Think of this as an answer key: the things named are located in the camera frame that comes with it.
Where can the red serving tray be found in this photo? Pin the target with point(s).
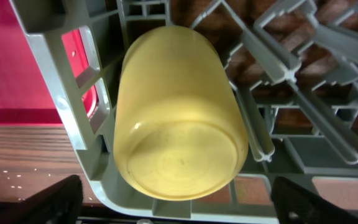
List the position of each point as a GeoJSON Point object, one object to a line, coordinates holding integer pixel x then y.
{"type": "Point", "coordinates": [24, 98]}

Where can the yellow plastic cup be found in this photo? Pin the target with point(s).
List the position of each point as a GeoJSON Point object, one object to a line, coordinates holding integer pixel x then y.
{"type": "Point", "coordinates": [179, 134]}

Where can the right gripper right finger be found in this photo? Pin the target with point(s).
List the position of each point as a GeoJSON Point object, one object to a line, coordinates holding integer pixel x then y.
{"type": "Point", "coordinates": [295, 204]}

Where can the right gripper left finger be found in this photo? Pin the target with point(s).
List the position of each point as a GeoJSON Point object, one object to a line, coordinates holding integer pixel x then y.
{"type": "Point", "coordinates": [58, 203]}

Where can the grey dishwasher rack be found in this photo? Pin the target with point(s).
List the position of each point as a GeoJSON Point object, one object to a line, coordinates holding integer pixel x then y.
{"type": "Point", "coordinates": [293, 69]}

